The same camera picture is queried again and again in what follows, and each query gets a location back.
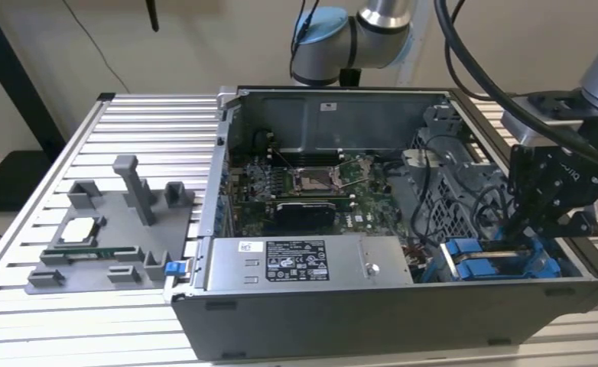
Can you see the black stand base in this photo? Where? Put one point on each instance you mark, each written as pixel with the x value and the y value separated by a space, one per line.
pixel 8 179

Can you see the black graphics card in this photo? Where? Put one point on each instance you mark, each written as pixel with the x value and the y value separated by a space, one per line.
pixel 305 216

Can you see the thin metal locking lever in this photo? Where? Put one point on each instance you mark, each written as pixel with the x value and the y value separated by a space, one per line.
pixel 283 158

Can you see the black open PC case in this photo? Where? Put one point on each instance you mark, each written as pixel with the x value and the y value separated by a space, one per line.
pixel 329 325

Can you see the hard disk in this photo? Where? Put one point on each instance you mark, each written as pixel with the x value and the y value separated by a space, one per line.
pixel 463 247

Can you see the green motherboard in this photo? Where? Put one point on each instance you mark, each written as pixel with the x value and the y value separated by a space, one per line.
pixel 369 214

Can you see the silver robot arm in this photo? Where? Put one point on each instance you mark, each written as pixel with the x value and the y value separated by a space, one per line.
pixel 329 49

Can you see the blue case latch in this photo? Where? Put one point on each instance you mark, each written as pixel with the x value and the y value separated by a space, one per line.
pixel 173 268

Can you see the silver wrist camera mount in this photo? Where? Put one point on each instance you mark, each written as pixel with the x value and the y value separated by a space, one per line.
pixel 520 126

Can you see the silver power supply unit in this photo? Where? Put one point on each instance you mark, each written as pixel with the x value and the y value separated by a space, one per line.
pixel 304 264

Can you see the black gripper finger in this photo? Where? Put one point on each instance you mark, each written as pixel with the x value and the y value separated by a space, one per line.
pixel 520 183
pixel 546 202

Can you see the grey perforated drive cage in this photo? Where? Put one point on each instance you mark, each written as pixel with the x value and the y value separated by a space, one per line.
pixel 442 199

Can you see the black stand post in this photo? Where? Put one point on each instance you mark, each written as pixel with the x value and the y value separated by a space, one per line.
pixel 8 76

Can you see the grey parts rack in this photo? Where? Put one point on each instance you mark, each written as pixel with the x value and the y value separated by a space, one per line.
pixel 125 244

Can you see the black hanging antenna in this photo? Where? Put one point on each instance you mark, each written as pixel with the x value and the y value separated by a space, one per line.
pixel 152 15

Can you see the blue installed disk carrier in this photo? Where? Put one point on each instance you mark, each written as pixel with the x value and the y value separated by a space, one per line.
pixel 478 269

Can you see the CPU socket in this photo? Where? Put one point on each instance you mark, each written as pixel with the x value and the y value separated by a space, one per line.
pixel 312 179

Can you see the green RAM stick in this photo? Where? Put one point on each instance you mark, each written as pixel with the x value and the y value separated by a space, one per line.
pixel 100 252

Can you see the silver CPU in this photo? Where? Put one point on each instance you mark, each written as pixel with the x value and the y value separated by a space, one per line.
pixel 78 231

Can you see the black RAM slots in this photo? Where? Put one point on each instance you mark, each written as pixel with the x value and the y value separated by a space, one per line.
pixel 304 156

